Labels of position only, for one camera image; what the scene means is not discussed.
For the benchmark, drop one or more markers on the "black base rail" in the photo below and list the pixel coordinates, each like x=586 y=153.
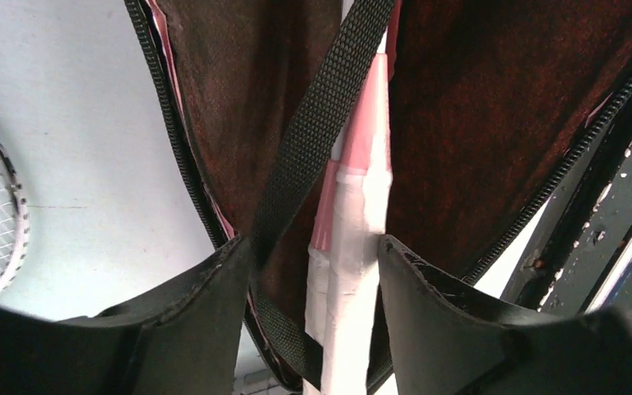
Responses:
x=583 y=239

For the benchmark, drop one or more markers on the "pink sport racket bag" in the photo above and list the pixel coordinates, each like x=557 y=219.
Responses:
x=490 y=101

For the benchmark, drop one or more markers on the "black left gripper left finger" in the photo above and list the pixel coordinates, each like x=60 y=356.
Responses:
x=181 y=337

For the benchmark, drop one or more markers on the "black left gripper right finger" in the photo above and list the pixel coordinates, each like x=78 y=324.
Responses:
x=447 y=337

